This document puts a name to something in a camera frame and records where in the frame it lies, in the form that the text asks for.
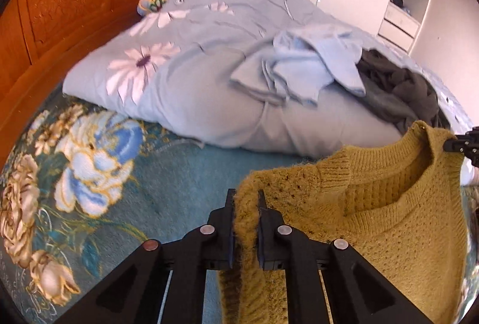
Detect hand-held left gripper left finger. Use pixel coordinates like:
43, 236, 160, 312
56, 189, 237, 324

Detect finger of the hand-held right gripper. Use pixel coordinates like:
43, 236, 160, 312
443, 126, 479, 166

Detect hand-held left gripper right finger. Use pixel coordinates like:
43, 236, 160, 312
257, 190, 435, 324

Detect mustard yellow knit sweater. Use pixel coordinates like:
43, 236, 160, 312
218, 120, 468, 324

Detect dark grey garment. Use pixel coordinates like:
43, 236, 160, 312
355, 49, 452, 136

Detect teal floral bed blanket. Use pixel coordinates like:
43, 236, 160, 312
0, 86, 315, 324

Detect light blue garment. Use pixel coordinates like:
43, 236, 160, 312
229, 26, 366, 108

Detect light blue floral quilt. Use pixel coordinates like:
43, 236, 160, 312
62, 0, 474, 156

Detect wooden headboard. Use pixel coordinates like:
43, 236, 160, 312
0, 0, 182, 165

